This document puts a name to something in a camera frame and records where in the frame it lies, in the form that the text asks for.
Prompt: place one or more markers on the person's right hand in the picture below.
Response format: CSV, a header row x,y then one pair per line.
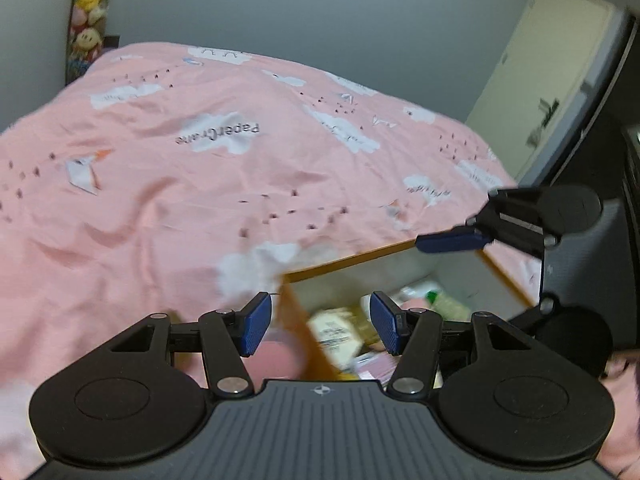
x,y
627,420

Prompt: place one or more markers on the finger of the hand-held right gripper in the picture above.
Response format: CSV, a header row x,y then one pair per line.
x,y
450,241
547,305

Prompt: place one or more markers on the pink packet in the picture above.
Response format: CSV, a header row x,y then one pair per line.
x,y
377,370

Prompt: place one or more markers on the cream door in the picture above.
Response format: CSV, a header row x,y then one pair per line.
x,y
540,50

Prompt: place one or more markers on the gold rectangular box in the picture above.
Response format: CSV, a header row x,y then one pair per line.
x,y
335,335

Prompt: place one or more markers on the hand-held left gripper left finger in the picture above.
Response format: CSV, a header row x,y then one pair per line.
x,y
257,322

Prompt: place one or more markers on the wooden storage box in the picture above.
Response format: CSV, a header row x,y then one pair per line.
x,y
360,285

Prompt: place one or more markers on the red and white plush toy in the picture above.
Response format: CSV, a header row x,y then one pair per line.
x,y
87,37

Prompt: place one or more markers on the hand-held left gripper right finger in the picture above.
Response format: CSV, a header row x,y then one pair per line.
x,y
385,322

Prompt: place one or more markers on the pink printed blanket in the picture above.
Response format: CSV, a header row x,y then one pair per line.
x,y
150,185

